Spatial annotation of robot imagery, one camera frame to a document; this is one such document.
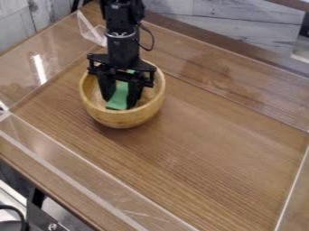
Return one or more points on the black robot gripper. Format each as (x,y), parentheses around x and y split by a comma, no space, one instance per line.
(122,64)

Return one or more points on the green rectangular block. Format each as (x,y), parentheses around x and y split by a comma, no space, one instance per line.
(118,101)

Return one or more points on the clear acrylic corner bracket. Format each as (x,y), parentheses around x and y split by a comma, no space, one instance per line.
(92,33)

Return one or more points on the black table leg frame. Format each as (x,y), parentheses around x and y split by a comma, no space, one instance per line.
(38,218)

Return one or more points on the clear acrylic tray wall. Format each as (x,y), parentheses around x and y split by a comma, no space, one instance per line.
(217,164)

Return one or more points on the brown wooden bowl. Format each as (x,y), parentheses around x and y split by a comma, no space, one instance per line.
(122,118)

